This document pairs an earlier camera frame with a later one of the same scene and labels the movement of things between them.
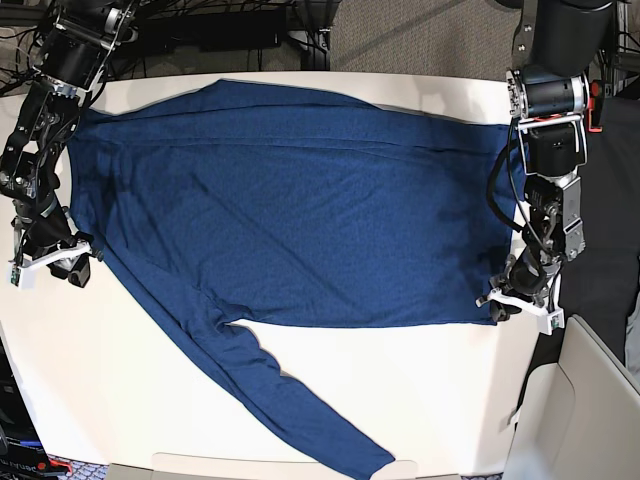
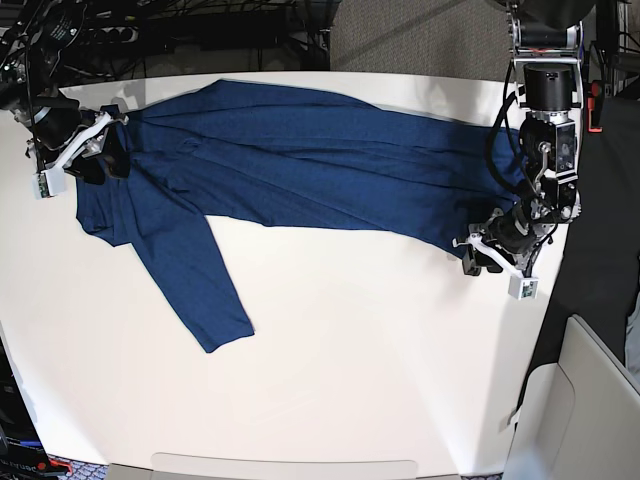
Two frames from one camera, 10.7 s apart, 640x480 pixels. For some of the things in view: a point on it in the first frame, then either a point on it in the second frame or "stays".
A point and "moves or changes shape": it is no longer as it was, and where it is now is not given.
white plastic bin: (579, 417) stays
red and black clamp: (595, 105) stays
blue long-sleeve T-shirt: (275, 203) moves or changes shape
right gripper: (525, 274) → (515, 231)
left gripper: (37, 236) → (57, 125)
